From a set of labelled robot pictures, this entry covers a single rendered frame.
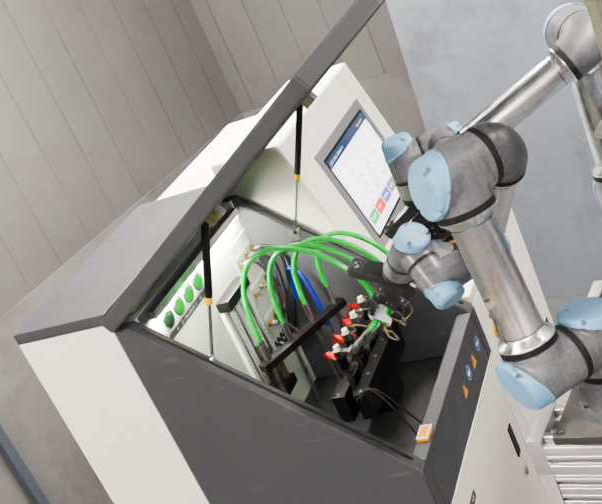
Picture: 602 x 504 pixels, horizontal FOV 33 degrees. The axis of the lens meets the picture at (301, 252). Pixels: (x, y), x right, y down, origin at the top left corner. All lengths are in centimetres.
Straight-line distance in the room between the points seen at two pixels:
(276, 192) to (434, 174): 110
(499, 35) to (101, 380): 254
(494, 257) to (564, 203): 267
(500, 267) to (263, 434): 77
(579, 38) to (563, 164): 221
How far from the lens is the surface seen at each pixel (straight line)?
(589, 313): 200
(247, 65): 525
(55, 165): 438
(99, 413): 254
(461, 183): 181
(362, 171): 310
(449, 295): 215
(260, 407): 232
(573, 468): 221
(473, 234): 185
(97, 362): 244
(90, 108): 459
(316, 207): 281
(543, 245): 463
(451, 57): 449
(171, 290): 245
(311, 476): 241
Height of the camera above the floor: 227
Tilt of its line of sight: 21 degrees down
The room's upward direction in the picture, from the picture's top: 25 degrees counter-clockwise
